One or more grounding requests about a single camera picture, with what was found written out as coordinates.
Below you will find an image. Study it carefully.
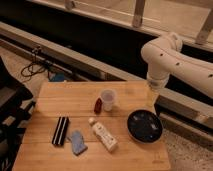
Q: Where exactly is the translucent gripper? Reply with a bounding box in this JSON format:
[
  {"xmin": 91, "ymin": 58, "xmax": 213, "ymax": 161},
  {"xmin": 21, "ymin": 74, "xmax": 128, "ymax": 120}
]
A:
[{"xmin": 147, "ymin": 80, "xmax": 159, "ymax": 106}]

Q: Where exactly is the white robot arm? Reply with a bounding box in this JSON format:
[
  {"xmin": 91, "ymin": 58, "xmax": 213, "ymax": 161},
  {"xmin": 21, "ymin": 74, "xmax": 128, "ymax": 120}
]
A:
[{"xmin": 141, "ymin": 32, "xmax": 213, "ymax": 101}]

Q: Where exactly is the white ceramic cup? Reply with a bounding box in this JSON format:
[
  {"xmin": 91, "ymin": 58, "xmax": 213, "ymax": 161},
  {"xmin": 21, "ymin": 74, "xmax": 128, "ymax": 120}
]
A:
[{"xmin": 100, "ymin": 89, "xmax": 116, "ymax": 111}]

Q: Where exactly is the dark blue plate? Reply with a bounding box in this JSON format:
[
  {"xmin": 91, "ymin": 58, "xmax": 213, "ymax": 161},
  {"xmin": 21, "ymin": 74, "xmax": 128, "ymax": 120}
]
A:
[{"xmin": 127, "ymin": 109, "xmax": 163, "ymax": 143}]

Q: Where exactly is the white tube bottle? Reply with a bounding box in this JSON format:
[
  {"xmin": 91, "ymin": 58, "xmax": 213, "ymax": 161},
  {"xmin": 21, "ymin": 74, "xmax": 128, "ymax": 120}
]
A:
[{"xmin": 88, "ymin": 117, "xmax": 118, "ymax": 152}]

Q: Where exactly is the blue object on floor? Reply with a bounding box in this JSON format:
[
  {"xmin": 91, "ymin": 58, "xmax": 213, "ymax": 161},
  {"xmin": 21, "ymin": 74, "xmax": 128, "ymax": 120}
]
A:
[{"xmin": 50, "ymin": 73, "xmax": 65, "ymax": 82}]

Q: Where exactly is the blue cloth mitten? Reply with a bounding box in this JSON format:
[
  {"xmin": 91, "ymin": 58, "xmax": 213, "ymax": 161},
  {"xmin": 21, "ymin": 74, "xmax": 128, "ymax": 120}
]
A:
[{"xmin": 68, "ymin": 130, "xmax": 88, "ymax": 156}]

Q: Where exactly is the black white striped block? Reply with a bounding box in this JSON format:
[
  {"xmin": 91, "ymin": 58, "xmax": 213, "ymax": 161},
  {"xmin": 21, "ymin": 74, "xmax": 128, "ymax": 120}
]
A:
[{"xmin": 52, "ymin": 117, "xmax": 69, "ymax": 146}]

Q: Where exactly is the black chair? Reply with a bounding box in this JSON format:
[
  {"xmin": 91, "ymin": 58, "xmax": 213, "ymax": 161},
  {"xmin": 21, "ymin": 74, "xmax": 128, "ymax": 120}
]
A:
[{"xmin": 0, "ymin": 57, "xmax": 33, "ymax": 171}]

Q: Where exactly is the black cable bundle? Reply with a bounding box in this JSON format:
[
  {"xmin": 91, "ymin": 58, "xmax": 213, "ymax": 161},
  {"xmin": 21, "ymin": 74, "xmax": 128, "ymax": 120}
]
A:
[{"xmin": 20, "ymin": 46, "xmax": 54, "ymax": 80}]

